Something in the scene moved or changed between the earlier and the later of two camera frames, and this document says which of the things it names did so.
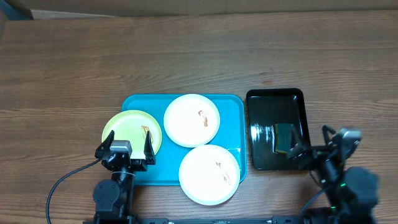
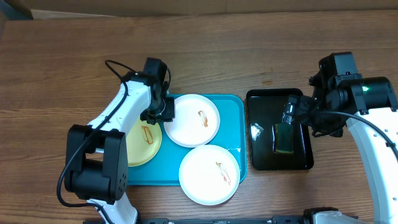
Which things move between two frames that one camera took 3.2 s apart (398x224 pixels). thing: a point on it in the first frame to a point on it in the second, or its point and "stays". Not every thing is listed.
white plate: (209, 175) stays
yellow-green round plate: (133, 126) stays
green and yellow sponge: (282, 137) stays
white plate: (191, 121) stays
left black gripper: (150, 158) to (169, 116)
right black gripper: (319, 152) to (298, 109)
